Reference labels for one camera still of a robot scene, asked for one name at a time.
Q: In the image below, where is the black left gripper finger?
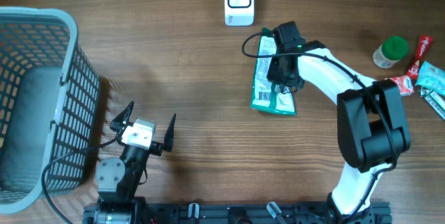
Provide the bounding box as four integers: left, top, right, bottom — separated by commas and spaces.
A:
110, 101, 134, 129
163, 113, 177, 152

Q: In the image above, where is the green snack bag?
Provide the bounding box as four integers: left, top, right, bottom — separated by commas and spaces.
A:
250, 27, 307, 116

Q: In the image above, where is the green lid peanut butter jar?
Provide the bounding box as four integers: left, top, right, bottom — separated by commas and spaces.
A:
373, 35, 409, 68

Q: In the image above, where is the orange tissue pack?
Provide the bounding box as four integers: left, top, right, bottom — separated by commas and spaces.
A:
390, 75, 414, 97

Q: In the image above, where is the red candy bar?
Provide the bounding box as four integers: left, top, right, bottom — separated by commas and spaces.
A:
406, 35, 433, 80

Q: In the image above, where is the teal wet wipes pack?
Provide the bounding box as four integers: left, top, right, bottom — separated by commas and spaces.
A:
416, 61, 445, 96

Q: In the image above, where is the green white small packet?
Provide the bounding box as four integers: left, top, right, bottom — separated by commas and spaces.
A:
419, 88, 445, 120

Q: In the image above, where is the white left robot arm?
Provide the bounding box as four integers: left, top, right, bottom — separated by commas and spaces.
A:
82, 102, 176, 223

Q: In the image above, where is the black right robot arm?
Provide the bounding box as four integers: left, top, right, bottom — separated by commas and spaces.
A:
267, 22, 411, 223

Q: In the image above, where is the white barcode scanner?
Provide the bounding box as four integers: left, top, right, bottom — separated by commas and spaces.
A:
224, 0, 254, 26

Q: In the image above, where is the grey plastic shopping basket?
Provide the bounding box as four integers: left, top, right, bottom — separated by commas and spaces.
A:
1, 7, 100, 214

